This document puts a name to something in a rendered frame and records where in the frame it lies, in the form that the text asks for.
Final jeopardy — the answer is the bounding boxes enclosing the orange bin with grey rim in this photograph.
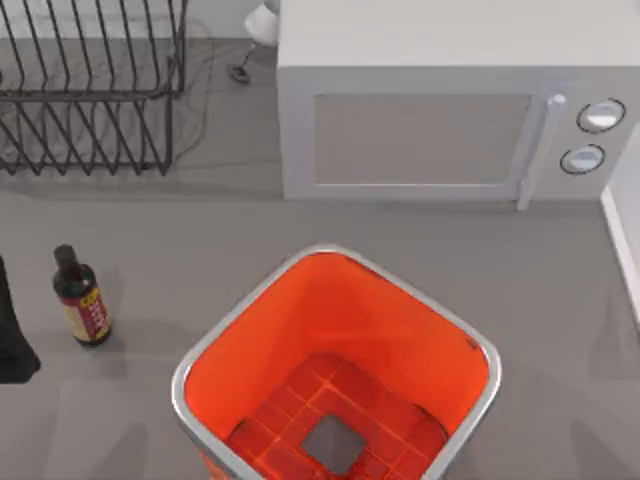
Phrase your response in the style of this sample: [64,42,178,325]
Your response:
[171,243,503,480]

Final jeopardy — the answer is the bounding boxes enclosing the microwave oven door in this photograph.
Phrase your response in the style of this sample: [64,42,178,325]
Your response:
[278,67,562,201]

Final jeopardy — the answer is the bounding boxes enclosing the pale microwave oven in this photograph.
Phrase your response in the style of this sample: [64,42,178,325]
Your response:
[275,0,640,202]

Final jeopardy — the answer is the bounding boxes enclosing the white desk lamp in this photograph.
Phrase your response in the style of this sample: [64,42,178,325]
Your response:
[227,0,282,84]

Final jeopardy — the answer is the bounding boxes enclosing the dark brown bottle red label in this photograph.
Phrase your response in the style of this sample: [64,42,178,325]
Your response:
[52,244,113,349]

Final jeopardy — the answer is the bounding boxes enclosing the small microwave knob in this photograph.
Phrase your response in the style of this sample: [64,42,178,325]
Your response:
[559,143,607,176]

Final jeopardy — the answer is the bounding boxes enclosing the large microwave knob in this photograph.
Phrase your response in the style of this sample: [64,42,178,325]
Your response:
[576,98,627,134]

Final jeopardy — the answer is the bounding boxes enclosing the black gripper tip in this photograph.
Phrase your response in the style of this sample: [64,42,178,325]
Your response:
[0,255,42,385]

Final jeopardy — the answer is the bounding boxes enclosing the microwave door handle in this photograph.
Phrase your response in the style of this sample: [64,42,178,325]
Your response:
[516,94,567,211]

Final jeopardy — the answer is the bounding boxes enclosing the dark wire dish rack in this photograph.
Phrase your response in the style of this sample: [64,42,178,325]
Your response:
[0,0,191,177]

